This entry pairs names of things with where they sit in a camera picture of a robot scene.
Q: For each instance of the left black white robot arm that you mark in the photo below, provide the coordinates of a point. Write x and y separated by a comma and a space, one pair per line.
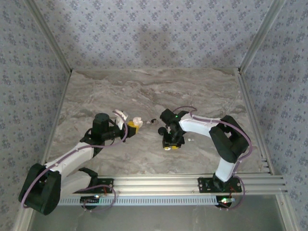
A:
72, 154

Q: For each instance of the aluminium frame post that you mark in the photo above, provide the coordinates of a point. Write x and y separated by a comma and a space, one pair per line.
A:
50, 36
260, 36

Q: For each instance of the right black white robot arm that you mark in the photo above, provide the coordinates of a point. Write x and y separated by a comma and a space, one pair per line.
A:
199, 125

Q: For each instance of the aluminium frame leg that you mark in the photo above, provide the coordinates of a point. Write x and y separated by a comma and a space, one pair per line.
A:
24, 221
287, 216

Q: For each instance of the aluminium side rail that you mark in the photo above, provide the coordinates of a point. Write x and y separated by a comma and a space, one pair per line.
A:
62, 96
247, 96

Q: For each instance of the black board with green light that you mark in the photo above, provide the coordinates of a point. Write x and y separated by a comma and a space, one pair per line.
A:
225, 204
90, 199

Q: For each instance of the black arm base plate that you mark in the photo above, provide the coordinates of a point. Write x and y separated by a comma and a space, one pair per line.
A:
110, 181
204, 185

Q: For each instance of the aluminium mounting rail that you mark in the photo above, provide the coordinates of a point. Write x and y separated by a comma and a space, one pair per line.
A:
156, 185

